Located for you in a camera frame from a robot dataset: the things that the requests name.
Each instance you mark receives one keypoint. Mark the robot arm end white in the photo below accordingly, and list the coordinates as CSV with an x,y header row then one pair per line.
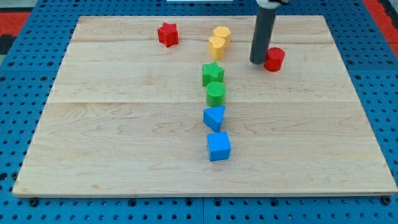
x,y
271,4

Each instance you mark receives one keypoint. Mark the green star block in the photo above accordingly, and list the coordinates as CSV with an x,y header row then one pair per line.
x,y
212,72

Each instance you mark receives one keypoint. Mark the red star block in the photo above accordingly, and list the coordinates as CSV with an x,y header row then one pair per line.
x,y
168,34

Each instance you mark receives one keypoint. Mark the blue triangle block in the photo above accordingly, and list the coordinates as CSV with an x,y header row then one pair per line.
x,y
213,117

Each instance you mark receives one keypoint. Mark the green cylinder block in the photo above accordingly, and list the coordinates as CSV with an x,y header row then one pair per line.
x,y
215,92

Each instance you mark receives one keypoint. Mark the light wooden board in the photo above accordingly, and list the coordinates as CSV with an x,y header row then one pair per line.
x,y
124,117

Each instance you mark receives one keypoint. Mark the blue cube block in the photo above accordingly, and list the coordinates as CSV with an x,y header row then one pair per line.
x,y
218,146

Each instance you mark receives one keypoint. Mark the yellow heart block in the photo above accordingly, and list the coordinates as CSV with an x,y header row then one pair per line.
x,y
216,47

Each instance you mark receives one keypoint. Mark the yellow hexagon block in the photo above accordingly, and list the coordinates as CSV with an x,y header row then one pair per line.
x,y
223,32

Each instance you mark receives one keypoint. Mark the red cylinder block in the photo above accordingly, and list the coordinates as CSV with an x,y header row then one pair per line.
x,y
274,59

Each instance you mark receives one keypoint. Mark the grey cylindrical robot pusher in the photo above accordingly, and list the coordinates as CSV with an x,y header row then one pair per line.
x,y
262,34

